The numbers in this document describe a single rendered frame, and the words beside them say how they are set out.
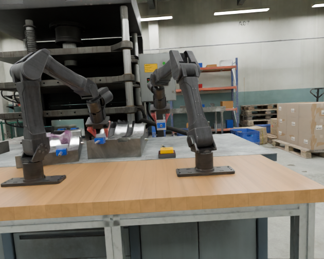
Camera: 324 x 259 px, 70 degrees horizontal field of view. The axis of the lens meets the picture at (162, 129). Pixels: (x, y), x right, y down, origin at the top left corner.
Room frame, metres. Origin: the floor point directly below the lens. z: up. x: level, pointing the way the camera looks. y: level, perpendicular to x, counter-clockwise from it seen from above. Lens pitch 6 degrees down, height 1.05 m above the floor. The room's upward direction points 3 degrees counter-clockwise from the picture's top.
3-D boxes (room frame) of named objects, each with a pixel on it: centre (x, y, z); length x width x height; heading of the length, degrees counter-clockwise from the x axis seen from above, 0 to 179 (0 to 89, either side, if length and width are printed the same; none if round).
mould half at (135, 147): (1.35, 0.24, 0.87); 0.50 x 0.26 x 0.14; 0
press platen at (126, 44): (2.23, 0.81, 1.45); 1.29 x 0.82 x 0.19; 90
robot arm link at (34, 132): (0.80, 0.45, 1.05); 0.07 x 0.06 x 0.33; 56
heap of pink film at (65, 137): (1.26, 0.59, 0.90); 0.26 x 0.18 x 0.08; 17
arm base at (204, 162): (0.80, -0.14, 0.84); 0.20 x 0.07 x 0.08; 91
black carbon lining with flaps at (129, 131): (1.33, 0.25, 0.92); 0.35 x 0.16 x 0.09; 0
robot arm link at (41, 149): (0.80, 0.45, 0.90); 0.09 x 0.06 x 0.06; 56
